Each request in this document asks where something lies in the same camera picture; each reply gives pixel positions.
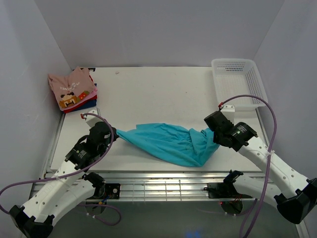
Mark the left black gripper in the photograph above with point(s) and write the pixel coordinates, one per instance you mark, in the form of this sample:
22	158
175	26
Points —
115	135

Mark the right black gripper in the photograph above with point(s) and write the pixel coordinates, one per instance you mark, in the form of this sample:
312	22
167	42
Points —
215	138

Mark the teal t-shirt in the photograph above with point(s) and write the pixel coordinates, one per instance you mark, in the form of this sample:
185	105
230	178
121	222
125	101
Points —
172	143

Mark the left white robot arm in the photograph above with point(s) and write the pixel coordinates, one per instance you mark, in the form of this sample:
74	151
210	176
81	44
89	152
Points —
72	183

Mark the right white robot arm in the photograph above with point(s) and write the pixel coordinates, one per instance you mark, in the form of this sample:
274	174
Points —
293	194

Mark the blue folded t-shirt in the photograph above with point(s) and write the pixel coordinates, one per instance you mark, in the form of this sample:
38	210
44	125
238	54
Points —
84	105

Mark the red folded t-shirt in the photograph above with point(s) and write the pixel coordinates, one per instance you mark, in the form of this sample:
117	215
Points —
84	101

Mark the pink folded t-shirt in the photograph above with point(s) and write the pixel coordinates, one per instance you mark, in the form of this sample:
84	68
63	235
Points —
86	95

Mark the white plastic basket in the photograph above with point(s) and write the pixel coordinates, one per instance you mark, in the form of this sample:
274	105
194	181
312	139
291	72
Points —
234	77

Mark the beige folded t-shirt with print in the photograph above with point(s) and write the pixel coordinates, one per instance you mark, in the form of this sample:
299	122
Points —
67	88

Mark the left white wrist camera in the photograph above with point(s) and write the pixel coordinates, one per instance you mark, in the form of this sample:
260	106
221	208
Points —
91	120

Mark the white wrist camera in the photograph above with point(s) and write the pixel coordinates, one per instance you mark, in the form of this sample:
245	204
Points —
91	120
227	110

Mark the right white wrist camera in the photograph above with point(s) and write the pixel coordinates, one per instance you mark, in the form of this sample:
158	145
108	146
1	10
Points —
227	110

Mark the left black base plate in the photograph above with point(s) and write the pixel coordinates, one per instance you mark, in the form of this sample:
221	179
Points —
107	191

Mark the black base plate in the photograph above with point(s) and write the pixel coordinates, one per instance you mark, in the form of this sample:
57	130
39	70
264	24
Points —
107	191
218	190

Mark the aluminium rail frame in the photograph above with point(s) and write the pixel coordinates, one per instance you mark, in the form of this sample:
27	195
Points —
144	178

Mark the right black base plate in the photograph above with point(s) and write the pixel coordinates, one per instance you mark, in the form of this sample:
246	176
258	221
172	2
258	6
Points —
218	190

